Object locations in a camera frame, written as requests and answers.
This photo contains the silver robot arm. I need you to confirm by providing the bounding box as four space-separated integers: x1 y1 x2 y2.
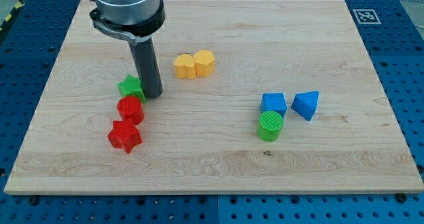
89 0 166 46

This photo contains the green star block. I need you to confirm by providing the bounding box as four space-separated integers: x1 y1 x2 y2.
117 75 147 103

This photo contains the red star block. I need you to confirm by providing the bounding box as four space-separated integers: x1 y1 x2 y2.
107 118 142 154

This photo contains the yellow hexagon block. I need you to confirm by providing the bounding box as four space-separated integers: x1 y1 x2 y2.
193 50 215 77

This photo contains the yellow heart block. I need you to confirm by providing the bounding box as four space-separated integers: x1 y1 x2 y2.
174 54 197 79

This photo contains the wooden board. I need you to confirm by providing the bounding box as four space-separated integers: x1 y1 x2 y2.
5 0 423 195

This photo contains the green cylinder block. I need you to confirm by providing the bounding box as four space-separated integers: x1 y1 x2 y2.
257 111 284 142

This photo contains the blue cube block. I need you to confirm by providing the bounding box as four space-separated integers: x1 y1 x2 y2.
260 92 287 117

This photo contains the red cylinder block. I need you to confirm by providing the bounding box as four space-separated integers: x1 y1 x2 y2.
117 95 144 125

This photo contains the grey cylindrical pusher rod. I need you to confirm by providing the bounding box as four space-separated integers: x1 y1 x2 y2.
129 38 163 98

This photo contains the blue triangle block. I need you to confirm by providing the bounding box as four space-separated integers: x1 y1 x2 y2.
291 91 319 121

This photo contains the white fiducial marker tag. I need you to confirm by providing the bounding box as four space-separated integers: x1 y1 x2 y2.
353 9 381 25

